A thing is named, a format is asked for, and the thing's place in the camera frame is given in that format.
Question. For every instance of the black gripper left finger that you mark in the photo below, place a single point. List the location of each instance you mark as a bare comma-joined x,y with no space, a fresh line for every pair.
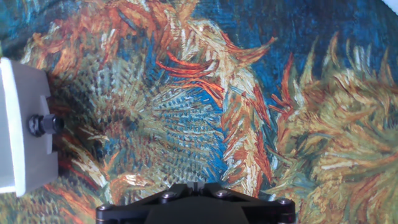
130,211

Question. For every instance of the black drawer knob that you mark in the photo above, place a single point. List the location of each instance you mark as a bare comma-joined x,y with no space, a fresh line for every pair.
43,125

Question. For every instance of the sunflower painting print cloth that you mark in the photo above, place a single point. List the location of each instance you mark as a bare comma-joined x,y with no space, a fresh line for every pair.
217,109

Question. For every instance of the white drawer with black knob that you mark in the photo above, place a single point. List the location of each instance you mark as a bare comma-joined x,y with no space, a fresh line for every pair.
31,155

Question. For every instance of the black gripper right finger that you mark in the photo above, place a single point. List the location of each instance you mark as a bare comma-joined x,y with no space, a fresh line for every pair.
267,211

